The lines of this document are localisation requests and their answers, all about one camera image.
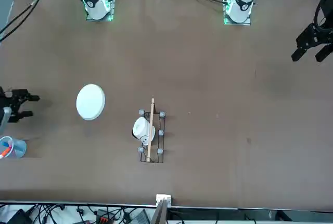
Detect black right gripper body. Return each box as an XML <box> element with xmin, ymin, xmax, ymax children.
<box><xmin>0</xmin><ymin>86</ymin><xmax>30</xmax><ymax>123</ymax></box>

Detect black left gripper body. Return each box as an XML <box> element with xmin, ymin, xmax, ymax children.
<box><xmin>296</xmin><ymin>23</ymin><xmax>333</xmax><ymax>50</ymax></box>

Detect white IKEA plate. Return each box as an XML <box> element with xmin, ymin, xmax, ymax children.
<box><xmin>75</xmin><ymin>83</ymin><xmax>106</xmax><ymax>121</ymax></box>

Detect clear plastic cup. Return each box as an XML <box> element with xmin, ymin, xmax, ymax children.
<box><xmin>0</xmin><ymin>135</ymin><xmax>28</xmax><ymax>158</ymax></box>

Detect orange marker pen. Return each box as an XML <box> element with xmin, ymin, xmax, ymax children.
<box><xmin>0</xmin><ymin>145</ymin><xmax>13</xmax><ymax>160</ymax></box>

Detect black device box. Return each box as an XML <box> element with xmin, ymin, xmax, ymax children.
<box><xmin>6</xmin><ymin>207</ymin><xmax>36</xmax><ymax>224</ymax></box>

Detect wooden dowel rod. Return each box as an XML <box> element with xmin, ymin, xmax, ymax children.
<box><xmin>146</xmin><ymin>98</ymin><xmax>155</xmax><ymax>163</ymax></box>

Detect red and black box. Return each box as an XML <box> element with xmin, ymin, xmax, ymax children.
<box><xmin>94</xmin><ymin>209</ymin><xmax>109</xmax><ymax>224</ymax></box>

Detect grey power adapter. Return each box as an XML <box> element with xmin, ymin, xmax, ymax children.
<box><xmin>130</xmin><ymin>209</ymin><xmax>151</xmax><ymax>224</ymax></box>

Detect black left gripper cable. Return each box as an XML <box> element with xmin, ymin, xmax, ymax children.
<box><xmin>313</xmin><ymin>0</ymin><xmax>333</xmax><ymax>31</ymax></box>

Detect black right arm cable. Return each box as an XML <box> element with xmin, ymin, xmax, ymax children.
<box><xmin>0</xmin><ymin>0</ymin><xmax>50</xmax><ymax>42</ymax></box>

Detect black floor cables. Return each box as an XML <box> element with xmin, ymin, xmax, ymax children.
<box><xmin>25</xmin><ymin>203</ymin><xmax>132</xmax><ymax>224</ymax></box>

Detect black wire cup rack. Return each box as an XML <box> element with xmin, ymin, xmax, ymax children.
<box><xmin>137</xmin><ymin>103</ymin><xmax>167</xmax><ymax>164</ymax></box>

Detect white table edge bracket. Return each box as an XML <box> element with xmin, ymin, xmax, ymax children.
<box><xmin>156</xmin><ymin>194</ymin><xmax>172</xmax><ymax>207</ymax></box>

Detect grey camera mounting post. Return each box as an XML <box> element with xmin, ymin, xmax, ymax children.
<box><xmin>150</xmin><ymin>199</ymin><xmax>168</xmax><ymax>224</ymax></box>

